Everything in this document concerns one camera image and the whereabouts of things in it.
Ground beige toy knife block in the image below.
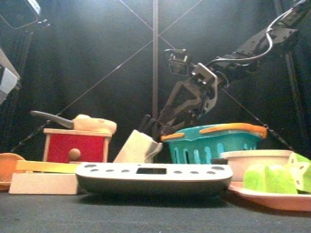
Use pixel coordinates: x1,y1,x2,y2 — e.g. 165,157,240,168
112,129,164,164

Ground white digital kitchen scale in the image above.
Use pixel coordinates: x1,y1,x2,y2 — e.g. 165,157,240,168
75,162,235,198

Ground white toy bowl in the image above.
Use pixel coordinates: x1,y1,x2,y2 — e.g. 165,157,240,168
220,149,294,183

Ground red wooden toy coffee grinder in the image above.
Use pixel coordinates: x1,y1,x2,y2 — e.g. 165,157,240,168
29,110,117,164

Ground green apple slice toy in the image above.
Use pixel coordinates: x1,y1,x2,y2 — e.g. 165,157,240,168
264,164,299,195
242,164,270,192

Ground apple slice toy with seeds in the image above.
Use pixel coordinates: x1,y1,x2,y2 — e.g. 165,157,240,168
287,151,311,165
288,161,311,194

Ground pink toy plate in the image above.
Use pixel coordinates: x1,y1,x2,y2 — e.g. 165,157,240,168
228,181,311,212

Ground orange toy cup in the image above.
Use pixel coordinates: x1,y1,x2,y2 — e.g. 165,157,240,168
0,152,27,192

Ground black toy knife handle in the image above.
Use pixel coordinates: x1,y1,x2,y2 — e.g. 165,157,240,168
139,114,152,135

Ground teal basket with orange handles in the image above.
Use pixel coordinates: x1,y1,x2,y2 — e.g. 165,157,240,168
160,122,268,165

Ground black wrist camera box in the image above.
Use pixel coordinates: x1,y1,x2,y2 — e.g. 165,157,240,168
164,47,192,76

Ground vertical metal frame pole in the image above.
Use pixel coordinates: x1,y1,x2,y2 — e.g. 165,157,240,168
151,0,159,120

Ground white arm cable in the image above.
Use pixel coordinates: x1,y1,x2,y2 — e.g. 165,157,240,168
206,5,303,67

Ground dark slanted frame pole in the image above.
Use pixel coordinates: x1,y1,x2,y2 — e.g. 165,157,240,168
272,0,311,149

